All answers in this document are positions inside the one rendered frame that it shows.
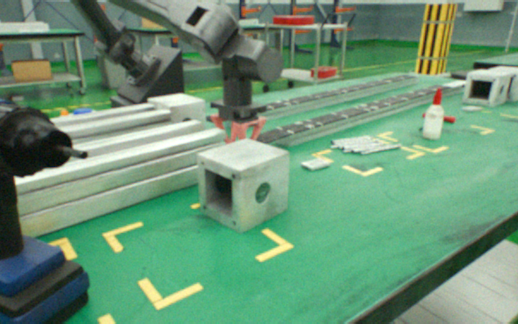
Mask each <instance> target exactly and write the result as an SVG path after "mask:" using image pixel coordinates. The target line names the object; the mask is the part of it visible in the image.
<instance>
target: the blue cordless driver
mask: <svg viewBox="0 0 518 324"><path fill-rule="evenodd" d="M70 156H71V158H76V159H83V160H85V159H86V158H87V152H86V151H83V150H79V149H74V148H73V144H72V140H71V138H70V137H69V135H68V134H67V133H65V132H64V131H62V130H61V129H58V128H56V127H55V124H54V122H53V121H52V120H51V119H50V118H49V115H48V114H44V113H43V112H41V110H39V109H34V107H31V106H28V105H18V104H16V103H14V102H9V101H5V100H0V324H62V323H64V322H65V321H67V320H68V319H69V318H70V317H71V316H72V315H73V314H75V313H76V312H77V311H78V310H80V309H81V308H82V307H84V306H85V305H87V302H88V299H89V296H88V292H87V289H88V288H89V287H90V282H89V277H88V273H87V271H86V270H84V268H83V267H82V265H81V264H78V263H76V262H73V261H70V260H67V259H66V255H64V252H63V250H62V249H61V248H59V247H56V246H54V245H51V244H48V243H44V242H41V241H39V240H36V239H33V238H30V237H29V236H27V235H23V234H21V223H20V217H19V212H18V206H17V203H18V198H17V191H16V184H15V177H18V178H25V177H34V176H35V174H37V172H39V171H43V170H44V169H51V168H58V167H61V166H63V165H65V164H66V163H67V162H68V161H69V159H70Z"/></svg>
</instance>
